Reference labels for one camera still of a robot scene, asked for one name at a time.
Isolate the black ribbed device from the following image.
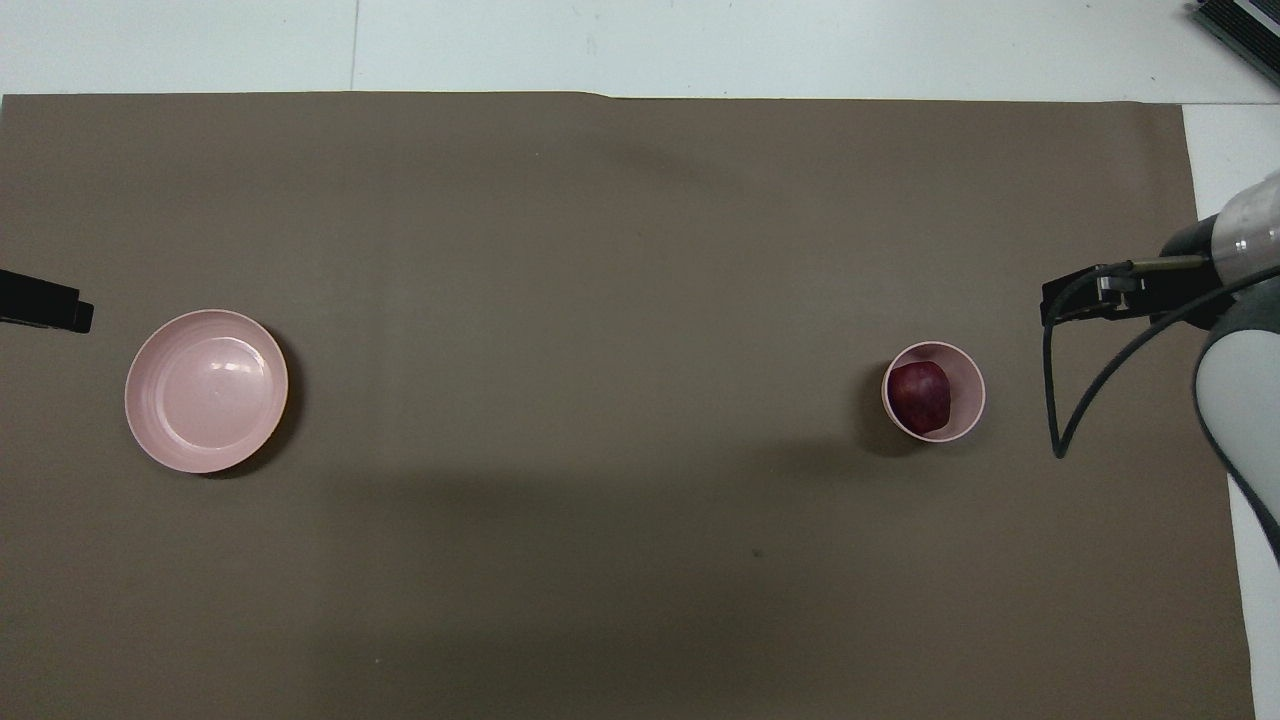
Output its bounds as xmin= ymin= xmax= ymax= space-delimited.
xmin=1192 ymin=0 xmax=1280 ymax=88

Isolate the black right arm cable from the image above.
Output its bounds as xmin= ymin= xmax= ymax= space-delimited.
xmin=1042 ymin=256 xmax=1280 ymax=461

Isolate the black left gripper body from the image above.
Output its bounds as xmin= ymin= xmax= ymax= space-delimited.
xmin=0 ymin=267 xmax=82 ymax=330

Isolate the dark red apple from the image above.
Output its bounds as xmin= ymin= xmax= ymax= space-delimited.
xmin=888 ymin=360 xmax=953 ymax=436

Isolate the brown table mat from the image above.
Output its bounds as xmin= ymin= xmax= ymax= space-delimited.
xmin=0 ymin=92 xmax=1257 ymax=720

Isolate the pink bowl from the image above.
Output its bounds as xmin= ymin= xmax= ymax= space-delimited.
xmin=880 ymin=340 xmax=988 ymax=445

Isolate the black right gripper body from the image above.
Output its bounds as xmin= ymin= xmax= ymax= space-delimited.
xmin=1098 ymin=222 xmax=1243 ymax=327

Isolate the pink plate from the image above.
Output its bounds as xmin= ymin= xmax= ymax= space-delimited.
xmin=124 ymin=308 xmax=290 ymax=475

